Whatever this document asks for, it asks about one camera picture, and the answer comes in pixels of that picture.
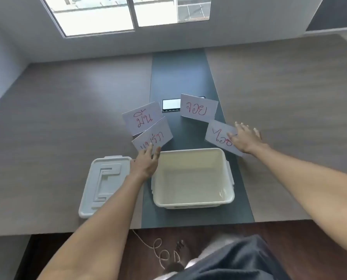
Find person's right forearm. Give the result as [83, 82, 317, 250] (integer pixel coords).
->
[248, 144, 347, 260]

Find person's bare foot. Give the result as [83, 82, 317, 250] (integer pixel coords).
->
[164, 240, 192, 275]

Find person's left forearm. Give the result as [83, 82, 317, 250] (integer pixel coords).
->
[37, 172, 151, 280]

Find white cord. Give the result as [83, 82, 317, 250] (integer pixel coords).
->
[131, 228, 180, 269]

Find white framed window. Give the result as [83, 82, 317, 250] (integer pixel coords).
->
[41, 0, 212, 38]

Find dark grey cabinet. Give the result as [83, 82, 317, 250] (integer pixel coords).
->
[305, 0, 347, 32]

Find person's left hand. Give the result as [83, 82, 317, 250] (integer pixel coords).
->
[129, 143, 162, 183]

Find white card with red writing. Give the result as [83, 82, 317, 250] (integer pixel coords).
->
[205, 120, 247, 158]
[180, 93, 219, 123]
[122, 101, 162, 136]
[132, 116, 174, 152]

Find white plastic storage box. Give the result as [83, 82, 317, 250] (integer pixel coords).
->
[151, 148, 235, 210]

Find person's right hand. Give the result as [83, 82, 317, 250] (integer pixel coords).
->
[231, 122, 270, 155]

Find person's dark grey shorts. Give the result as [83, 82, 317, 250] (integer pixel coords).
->
[168, 234, 291, 280]

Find white plastic box lid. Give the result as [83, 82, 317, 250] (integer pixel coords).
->
[78, 156, 133, 220]

